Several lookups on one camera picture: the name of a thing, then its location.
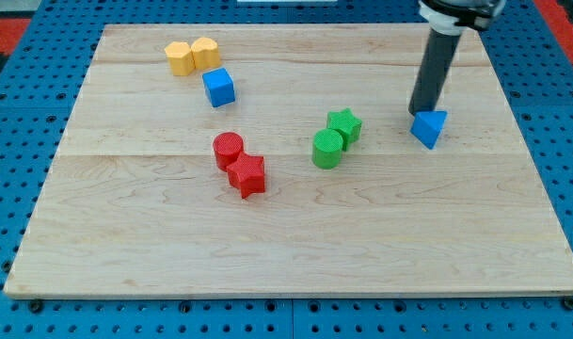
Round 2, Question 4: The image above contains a blue cube block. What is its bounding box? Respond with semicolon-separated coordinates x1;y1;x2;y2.
202;68;235;107

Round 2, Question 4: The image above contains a red star block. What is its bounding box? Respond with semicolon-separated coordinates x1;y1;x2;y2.
227;152;265;199

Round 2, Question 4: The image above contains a green cylinder block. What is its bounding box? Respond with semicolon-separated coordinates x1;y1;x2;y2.
311;128;343;170

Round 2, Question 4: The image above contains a red cylinder block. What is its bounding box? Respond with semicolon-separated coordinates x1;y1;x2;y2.
213;132;244;171

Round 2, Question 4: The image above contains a green star block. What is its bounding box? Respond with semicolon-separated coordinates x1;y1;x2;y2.
326;107;362;152

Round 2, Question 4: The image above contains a yellow heart block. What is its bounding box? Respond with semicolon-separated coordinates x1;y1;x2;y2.
191;37;222;71

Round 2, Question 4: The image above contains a blue triangular prism block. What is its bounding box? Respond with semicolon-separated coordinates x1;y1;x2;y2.
410;111;448;150

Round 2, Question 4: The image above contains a light wooden board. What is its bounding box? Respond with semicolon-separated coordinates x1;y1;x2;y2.
5;24;573;299

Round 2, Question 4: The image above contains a yellow pentagon block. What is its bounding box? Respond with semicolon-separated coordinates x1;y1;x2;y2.
164;41;195;76

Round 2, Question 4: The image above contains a dark grey cylindrical pointer rod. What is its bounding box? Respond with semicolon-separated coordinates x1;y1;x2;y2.
408;28;461;116

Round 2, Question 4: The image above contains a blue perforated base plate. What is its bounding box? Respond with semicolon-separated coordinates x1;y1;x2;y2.
0;1;573;338

